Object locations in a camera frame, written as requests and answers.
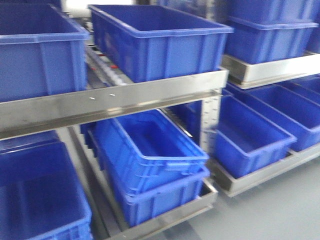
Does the blue bin top shelf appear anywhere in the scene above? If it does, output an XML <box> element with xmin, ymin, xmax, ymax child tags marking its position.
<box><xmin>89</xmin><ymin>4</ymin><xmax>234</xmax><ymax>83</ymax></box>

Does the blue bin lower stacked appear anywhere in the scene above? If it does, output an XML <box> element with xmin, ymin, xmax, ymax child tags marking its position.
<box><xmin>93</xmin><ymin>109</ymin><xmax>209</xmax><ymax>195</ymax></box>

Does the blue bin under stack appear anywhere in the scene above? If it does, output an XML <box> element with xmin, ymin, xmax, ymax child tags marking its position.
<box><xmin>87</xmin><ymin>129</ymin><xmax>211</xmax><ymax>228</ymax></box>

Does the blue bin lower right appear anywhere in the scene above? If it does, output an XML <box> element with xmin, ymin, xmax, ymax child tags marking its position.
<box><xmin>213</xmin><ymin>95</ymin><xmax>297</xmax><ymax>179</ymax></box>

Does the stainless steel near rack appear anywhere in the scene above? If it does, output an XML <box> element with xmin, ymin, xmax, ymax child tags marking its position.
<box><xmin>211</xmin><ymin>51</ymin><xmax>320</xmax><ymax>198</ymax></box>

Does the stainless steel rack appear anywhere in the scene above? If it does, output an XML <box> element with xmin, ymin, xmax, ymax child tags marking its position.
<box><xmin>0</xmin><ymin>44</ymin><xmax>231</xmax><ymax>240</ymax></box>
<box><xmin>211</xmin><ymin>51</ymin><xmax>320</xmax><ymax>198</ymax></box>

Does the blue bin upper right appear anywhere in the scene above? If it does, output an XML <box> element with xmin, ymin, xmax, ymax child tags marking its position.
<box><xmin>225</xmin><ymin>17</ymin><xmax>319</xmax><ymax>64</ymax></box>

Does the blue bin upper left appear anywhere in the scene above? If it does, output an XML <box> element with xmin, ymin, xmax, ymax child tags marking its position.
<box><xmin>0</xmin><ymin>3</ymin><xmax>89</xmax><ymax>102</ymax></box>

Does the blue bin far right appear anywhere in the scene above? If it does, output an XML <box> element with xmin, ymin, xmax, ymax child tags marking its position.
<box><xmin>246</xmin><ymin>84</ymin><xmax>320</xmax><ymax>153</ymax></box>

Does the stainless steel far rack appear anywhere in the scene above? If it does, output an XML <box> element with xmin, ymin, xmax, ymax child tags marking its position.
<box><xmin>0</xmin><ymin>44</ymin><xmax>231</xmax><ymax>240</ymax></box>

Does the blue bin lower left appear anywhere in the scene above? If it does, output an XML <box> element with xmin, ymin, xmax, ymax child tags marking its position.
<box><xmin>0</xmin><ymin>141</ymin><xmax>92</xmax><ymax>240</ymax></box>

